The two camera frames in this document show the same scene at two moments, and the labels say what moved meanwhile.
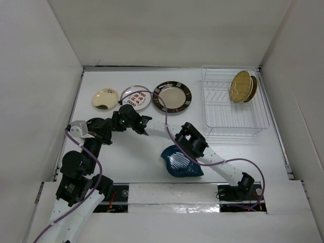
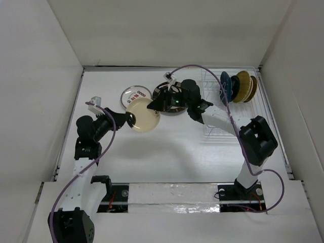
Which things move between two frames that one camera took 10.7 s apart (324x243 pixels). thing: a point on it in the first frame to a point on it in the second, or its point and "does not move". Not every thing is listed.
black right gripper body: [120, 124] to [175, 100]
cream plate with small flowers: [251, 89] does not move
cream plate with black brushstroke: [105, 98] to [147, 119]
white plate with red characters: [138, 100] does not move
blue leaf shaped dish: [178, 164] to [226, 82]
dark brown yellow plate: [254, 88] does not move
